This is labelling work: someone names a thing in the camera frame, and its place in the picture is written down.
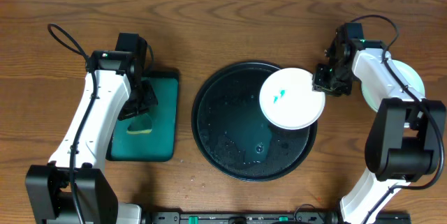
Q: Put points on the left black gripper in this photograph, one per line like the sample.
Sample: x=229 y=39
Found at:
x=138 y=102

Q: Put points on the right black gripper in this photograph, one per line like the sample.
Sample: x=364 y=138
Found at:
x=321 y=78

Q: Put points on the green yellow scrub sponge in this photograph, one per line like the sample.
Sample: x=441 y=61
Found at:
x=141 y=124

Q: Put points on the mint plate bottom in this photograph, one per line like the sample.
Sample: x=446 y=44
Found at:
x=410 y=76

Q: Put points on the white plate top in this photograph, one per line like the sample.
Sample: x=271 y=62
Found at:
x=288 y=100

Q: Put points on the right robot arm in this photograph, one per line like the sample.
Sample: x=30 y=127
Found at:
x=404 y=149

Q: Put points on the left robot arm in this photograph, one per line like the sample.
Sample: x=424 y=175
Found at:
x=71 y=187

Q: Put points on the black rectangular water tray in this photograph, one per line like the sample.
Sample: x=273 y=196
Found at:
x=157 y=146

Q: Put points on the black round serving tray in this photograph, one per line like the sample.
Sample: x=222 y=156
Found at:
x=233 y=134

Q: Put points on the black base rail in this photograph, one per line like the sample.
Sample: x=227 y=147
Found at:
x=195 y=218

